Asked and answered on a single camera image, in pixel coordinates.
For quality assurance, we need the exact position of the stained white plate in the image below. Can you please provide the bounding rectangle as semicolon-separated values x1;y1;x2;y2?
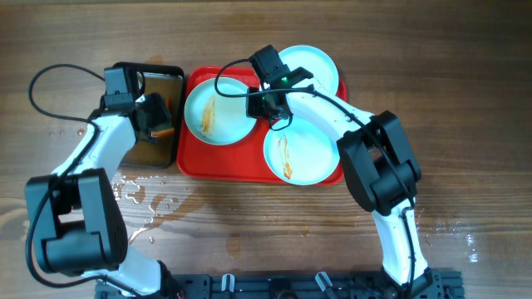
263;116;339;185
184;79;256;145

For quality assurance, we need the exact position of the black water tray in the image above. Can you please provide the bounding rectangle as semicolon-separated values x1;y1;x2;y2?
111;61;185;169

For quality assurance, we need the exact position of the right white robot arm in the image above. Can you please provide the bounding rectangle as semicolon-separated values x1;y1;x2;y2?
245;79;428;290

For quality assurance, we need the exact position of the orange sponge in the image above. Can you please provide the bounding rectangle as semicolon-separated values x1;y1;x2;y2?
150;97;175;139

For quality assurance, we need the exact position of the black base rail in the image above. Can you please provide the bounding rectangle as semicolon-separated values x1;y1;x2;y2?
94;269;465;299

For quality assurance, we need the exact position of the left black cable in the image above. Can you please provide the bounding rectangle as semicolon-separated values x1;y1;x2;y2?
24;63;138;299

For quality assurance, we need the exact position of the black cable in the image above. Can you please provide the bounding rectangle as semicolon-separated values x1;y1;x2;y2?
24;63;138;299
214;58;419;298

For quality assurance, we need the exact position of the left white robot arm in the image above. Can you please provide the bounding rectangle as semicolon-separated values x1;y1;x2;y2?
25;94;178;298

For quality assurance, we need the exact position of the right black cable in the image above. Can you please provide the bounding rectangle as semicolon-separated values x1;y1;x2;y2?
214;58;419;298

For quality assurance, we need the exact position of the top clean white plate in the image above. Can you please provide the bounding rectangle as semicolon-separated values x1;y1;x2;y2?
268;45;339;95

